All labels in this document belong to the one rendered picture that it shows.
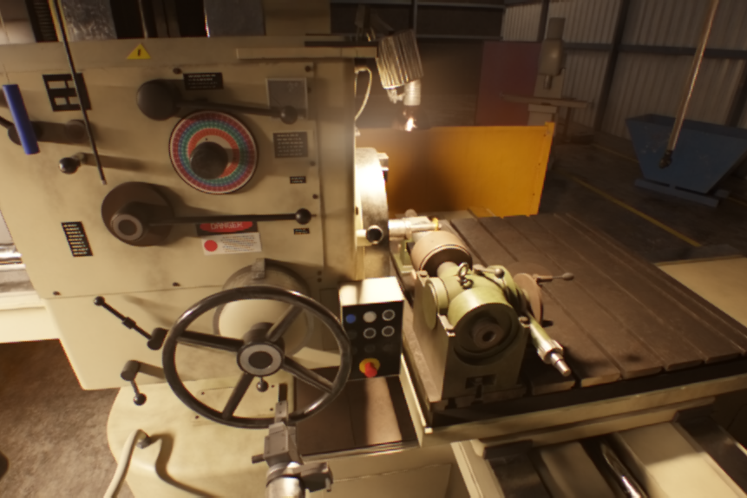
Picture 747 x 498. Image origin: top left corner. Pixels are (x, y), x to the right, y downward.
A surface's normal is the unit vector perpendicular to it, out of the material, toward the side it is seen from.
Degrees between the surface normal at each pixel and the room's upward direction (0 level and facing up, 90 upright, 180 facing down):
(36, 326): 90
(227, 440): 0
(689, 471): 0
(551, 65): 90
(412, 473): 90
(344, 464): 90
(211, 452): 0
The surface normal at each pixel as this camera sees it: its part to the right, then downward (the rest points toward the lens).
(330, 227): 0.17, 0.46
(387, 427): 0.01, -0.88
